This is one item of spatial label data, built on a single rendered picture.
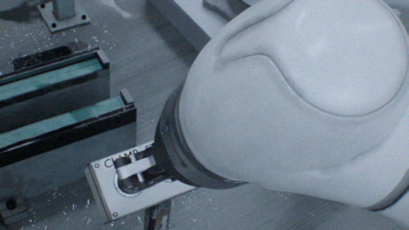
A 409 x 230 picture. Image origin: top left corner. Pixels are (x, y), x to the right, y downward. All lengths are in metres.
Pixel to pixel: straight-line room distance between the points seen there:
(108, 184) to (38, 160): 0.27
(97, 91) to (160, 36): 0.25
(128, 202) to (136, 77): 0.51
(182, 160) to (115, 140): 0.61
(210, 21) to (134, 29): 0.16
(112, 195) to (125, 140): 0.31
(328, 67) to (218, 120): 0.08
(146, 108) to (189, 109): 0.80
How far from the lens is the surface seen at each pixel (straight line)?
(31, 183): 1.10
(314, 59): 0.35
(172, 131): 0.49
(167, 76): 1.29
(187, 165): 0.50
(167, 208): 0.91
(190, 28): 1.33
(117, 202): 0.81
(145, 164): 0.59
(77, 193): 1.13
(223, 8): 1.31
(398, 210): 0.45
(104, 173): 0.81
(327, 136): 0.36
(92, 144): 1.08
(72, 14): 1.39
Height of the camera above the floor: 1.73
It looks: 49 degrees down
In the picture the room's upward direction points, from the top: 8 degrees clockwise
